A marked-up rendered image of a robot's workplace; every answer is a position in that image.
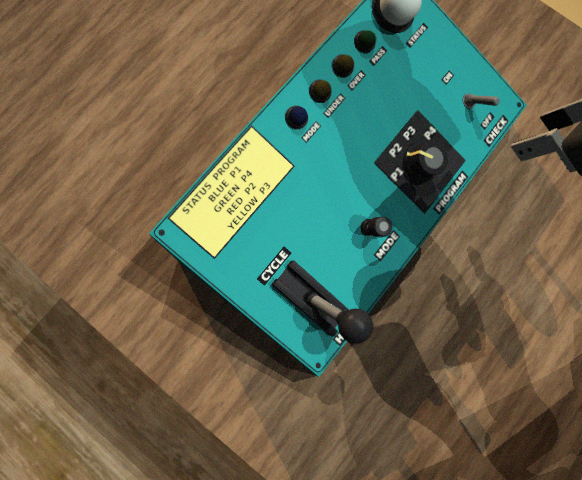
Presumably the green box-shaped console housing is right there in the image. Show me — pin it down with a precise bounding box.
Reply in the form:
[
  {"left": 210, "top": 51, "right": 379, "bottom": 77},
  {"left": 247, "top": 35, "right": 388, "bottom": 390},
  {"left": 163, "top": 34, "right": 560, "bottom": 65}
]
[{"left": 149, "top": 0, "right": 527, "bottom": 377}]

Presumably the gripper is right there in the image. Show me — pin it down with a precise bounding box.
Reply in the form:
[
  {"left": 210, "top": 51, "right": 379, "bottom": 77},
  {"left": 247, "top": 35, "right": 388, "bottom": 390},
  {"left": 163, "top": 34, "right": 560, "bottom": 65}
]
[{"left": 511, "top": 99, "right": 582, "bottom": 176}]

